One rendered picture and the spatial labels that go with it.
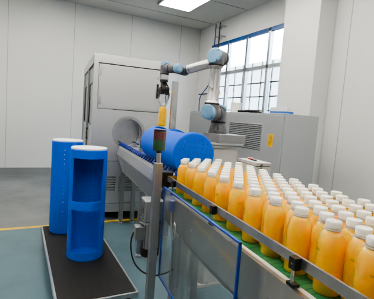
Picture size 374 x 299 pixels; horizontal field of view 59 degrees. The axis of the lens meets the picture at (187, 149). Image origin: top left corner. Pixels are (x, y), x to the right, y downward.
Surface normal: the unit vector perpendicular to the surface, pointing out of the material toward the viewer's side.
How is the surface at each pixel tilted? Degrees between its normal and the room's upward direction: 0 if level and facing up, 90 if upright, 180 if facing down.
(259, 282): 90
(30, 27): 90
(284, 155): 90
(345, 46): 90
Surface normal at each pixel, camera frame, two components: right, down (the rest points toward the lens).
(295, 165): 0.45, 0.11
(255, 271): -0.93, -0.04
